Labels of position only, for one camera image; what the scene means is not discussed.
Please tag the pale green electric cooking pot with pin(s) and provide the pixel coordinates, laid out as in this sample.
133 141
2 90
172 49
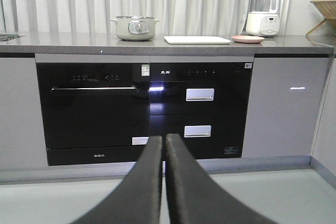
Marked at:
135 28

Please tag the white blender appliance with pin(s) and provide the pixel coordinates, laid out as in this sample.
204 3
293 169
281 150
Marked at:
263 18

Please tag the grey cabinet door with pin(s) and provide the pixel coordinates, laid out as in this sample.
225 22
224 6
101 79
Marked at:
22 133
284 100

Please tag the grey left cabinet door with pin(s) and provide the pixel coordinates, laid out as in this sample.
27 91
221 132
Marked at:
22 133

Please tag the white pleated curtain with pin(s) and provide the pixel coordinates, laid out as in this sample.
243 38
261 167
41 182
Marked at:
176 17

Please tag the pink round plate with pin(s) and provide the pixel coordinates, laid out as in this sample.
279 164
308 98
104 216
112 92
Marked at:
245 39

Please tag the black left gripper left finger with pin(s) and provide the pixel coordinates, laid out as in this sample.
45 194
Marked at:
137 199

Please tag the black built-in dishwasher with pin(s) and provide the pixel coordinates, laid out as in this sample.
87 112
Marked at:
94 112

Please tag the black drawer sterilizer cabinet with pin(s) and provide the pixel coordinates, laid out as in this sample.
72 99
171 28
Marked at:
205 103

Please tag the cream bear print tray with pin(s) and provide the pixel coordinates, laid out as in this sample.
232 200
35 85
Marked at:
196 40

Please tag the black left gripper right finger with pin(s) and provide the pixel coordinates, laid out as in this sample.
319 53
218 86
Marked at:
192 195

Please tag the wooden dish rack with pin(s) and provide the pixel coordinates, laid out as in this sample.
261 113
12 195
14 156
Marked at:
327 9

